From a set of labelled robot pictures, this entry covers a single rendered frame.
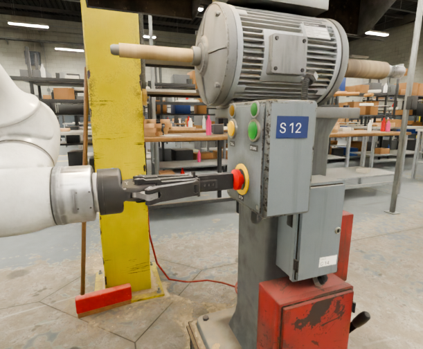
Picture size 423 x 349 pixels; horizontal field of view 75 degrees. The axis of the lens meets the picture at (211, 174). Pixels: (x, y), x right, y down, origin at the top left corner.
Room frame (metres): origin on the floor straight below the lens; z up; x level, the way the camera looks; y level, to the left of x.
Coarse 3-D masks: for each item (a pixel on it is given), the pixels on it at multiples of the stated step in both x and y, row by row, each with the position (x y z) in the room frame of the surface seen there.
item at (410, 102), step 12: (420, 0) 3.07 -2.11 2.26; (420, 12) 3.06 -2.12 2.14; (420, 24) 3.07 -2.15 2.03; (408, 72) 3.09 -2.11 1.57; (408, 84) 3.07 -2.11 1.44; (408, 96) 3.03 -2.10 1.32; (408, 108) 3.02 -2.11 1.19; (396, 168) 3.08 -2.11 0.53; (396, 180) 3.07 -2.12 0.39; (396, 192) 3.06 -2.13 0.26
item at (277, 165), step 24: (240, 120) 0.53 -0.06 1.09; (264, 120) 0.45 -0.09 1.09; (288, 120) 0.46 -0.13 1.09; (312, 120) 0.47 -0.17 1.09; (240, 144) 0.53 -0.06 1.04; (264, 144) 0.45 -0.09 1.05; (288, 144) 0.46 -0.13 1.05; (312, 144) 0.48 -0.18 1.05; (240, 168) 0.52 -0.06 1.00; (264, 168) 0.45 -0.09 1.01; (288, 168) 0.46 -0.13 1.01; (240, 192) 0.52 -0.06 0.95; (264, 192) 0.45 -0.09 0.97; (288, 192) 0.46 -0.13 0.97; (264, 216) 0.45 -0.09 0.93
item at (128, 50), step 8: (120, 48) 0.69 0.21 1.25; (128, 48) 0.70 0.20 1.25; (136, 48) 0.70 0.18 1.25; (144, 48) 0.71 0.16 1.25; (152, 48) 0.72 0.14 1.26; (160, 48) 0.72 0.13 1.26; (168, 48) 0.73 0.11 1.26; (176, 48) 0.74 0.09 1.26; (184, 48) 0.75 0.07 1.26; (120, 56) 0.70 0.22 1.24; (128, 56) 0.70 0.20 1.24; (136, 56) 0.71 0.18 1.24; (144, 56) 0.71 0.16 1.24; (152, 56) 0.72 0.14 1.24; (160, 56) 0.73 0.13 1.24; (168, 56) 0.73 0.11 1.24; (176, 56) 0.74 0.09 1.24; (184, 56) 0.74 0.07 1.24; (192, 56) 0.75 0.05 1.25
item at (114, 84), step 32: (96, 32) 1.50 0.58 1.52; (128, 32) 1.56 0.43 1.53; (96, 64) 1.50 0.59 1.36; (128, 64) 1.55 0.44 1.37; (96, 96) 1.49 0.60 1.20; (128, 96) 1.55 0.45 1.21; (96, 128) 1.49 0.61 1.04; (128, 128) 1.55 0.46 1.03; (96, 160) 1.49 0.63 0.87; (128, 160) 1.54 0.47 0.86; (128, 224) 1.53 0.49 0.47; (128, 256) 1.53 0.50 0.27; (96, 288) 1.59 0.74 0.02
